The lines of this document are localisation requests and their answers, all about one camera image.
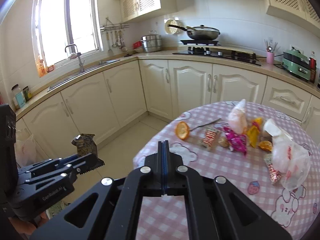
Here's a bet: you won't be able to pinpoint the dark snack wrapper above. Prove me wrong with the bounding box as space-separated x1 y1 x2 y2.
72 133 98 157

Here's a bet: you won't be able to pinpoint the red white checkered wrapper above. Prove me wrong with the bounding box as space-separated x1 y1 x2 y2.
201 127 220 151

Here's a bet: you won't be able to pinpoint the magenta snack wrapper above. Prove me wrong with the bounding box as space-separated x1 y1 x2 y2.
223 127 247 156

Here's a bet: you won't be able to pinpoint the white orange plastic bag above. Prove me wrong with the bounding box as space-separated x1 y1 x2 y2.
227 99 248 134

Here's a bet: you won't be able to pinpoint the kitchen faucet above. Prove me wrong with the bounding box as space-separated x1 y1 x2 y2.
65 43 85 73

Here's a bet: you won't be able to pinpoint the orange peel left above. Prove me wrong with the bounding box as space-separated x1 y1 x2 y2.
175 121 190 140

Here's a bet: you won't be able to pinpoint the orange peel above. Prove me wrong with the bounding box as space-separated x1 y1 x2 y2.
175 121 190 140
259 141 273 152

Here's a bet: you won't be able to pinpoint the cream lower cabinets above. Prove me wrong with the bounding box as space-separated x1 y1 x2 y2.
16 55 319 158

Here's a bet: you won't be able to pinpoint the glass jar blue label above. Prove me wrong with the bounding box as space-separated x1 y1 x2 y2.
11 84 26 109

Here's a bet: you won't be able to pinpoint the yellow wrapper pink band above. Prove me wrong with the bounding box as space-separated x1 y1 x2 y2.
247 117 264 148

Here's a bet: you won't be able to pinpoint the orange peel right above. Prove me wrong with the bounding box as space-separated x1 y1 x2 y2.
259 141 273 152

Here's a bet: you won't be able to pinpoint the pink checkered tablecloth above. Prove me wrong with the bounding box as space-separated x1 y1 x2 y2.
133 101 319 239

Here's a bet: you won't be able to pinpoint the red white sachet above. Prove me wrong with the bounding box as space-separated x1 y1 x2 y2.
264 153 281 185

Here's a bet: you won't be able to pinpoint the white tissue paper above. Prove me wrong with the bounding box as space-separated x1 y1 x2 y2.
262 119 293 142

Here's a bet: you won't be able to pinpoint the steel stock pot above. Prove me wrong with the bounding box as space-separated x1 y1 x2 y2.
141 30 162 53

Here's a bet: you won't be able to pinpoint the large clear plastic bag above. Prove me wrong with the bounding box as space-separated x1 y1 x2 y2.
272 134 311 191

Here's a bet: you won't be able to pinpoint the gas stove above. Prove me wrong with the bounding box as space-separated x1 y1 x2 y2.
173 46 261 66

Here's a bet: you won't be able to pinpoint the frying pan with lid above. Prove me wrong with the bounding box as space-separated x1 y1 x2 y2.
168 24 220 41

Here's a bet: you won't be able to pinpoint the hanging utensil rack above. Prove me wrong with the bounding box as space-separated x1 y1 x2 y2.
100 17 130 56

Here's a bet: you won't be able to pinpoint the pink utensil cup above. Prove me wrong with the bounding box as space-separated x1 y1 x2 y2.
266 51 274 64

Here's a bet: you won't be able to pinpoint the green electric cooker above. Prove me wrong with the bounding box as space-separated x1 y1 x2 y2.
282 48 311 81

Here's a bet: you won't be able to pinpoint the red liquid bottle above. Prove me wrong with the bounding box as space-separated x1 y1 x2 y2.
309 51 317 83

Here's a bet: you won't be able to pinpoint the plastic bag on cabinet handle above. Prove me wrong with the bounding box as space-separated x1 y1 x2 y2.
15 130 37 167

